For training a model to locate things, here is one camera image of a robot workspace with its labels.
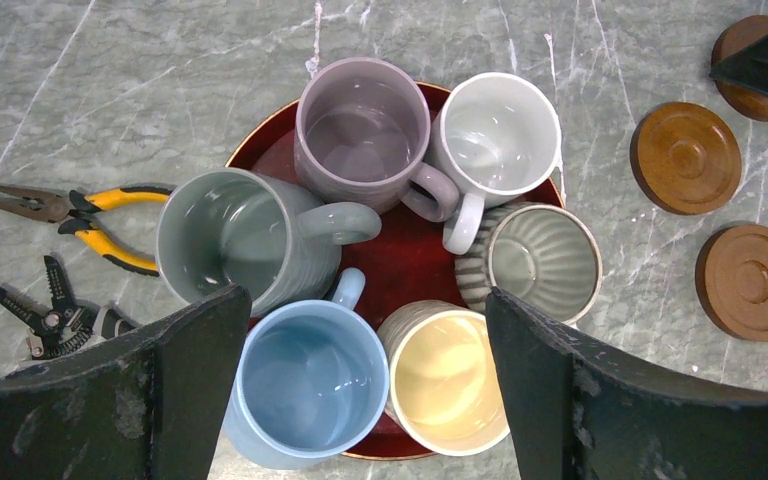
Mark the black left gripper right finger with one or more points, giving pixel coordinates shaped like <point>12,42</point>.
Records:
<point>579,408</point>

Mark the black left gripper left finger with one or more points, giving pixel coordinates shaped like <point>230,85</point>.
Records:
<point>148,404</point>

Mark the brown wooden coaster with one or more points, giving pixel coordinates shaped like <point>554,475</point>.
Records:
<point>685,158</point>
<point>748,99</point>
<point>731,280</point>

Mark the cream ribbed ceramic mug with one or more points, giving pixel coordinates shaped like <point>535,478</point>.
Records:
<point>444,391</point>

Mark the grey ribbed ceramic cup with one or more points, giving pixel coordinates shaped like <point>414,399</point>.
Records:
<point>539,253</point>

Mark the light blue ceramic mug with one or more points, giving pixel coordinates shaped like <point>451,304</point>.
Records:
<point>312,381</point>

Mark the grey-green ceramic mug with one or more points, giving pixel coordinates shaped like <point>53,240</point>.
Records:
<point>275,239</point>

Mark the white ceramic mug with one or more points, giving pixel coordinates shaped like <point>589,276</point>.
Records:
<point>496,137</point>

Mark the mauve ceramic mug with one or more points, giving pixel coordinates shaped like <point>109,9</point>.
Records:
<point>362,129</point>

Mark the black wire stripper tool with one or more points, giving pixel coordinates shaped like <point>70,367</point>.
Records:
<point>67,325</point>

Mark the yellow handled needle-nose pliers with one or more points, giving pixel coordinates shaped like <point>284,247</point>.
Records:
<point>74,214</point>

